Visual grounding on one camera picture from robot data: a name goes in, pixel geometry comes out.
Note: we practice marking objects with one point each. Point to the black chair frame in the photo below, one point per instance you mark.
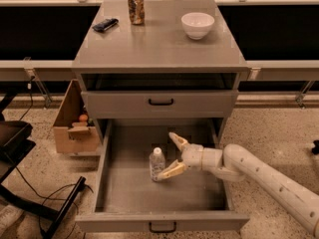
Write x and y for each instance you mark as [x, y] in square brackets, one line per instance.
[43, 175]

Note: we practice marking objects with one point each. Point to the black lower drawer handle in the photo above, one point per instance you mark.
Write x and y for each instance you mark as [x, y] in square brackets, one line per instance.
[162, 227]

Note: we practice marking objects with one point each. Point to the open grey bottom drawer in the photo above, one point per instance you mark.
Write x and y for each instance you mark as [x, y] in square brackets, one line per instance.
[127, 200]

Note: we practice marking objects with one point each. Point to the black drawer handle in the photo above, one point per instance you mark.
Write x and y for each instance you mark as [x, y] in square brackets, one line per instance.
[162, 227]
[160, 103]

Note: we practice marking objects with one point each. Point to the dark blue snack packet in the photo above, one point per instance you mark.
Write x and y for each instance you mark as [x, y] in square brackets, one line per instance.
[105, 25]

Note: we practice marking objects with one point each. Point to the orange fruit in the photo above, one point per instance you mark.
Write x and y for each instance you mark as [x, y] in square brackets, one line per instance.
[83, 118]

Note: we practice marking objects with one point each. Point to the closed grey middle drawer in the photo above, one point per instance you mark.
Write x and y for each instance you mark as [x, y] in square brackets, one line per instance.
[134, 104]

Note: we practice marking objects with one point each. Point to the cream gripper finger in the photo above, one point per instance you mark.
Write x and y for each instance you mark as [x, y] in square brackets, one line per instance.
[179, 141]
[176, 168]

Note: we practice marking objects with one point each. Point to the brown cardboard box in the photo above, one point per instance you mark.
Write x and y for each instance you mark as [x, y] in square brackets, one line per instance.
[72, 136]

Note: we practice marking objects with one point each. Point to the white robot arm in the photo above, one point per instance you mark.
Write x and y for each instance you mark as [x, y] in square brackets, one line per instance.
[234, 163]

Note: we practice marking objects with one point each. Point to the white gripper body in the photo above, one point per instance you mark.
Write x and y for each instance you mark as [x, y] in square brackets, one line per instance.
[193, 156]

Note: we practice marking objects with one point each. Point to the crumpled brown drink can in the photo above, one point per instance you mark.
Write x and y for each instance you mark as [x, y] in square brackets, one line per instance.
[136, 11]

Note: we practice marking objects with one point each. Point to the white ceramic bowl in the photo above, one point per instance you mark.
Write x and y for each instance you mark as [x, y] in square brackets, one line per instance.
[196, 24]

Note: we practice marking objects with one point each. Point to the grey drawer cabinet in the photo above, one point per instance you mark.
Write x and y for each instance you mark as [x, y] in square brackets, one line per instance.
[158, 55]

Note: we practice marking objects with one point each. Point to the clear plastic water bottle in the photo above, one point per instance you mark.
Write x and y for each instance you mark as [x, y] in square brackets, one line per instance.
[157, 163]

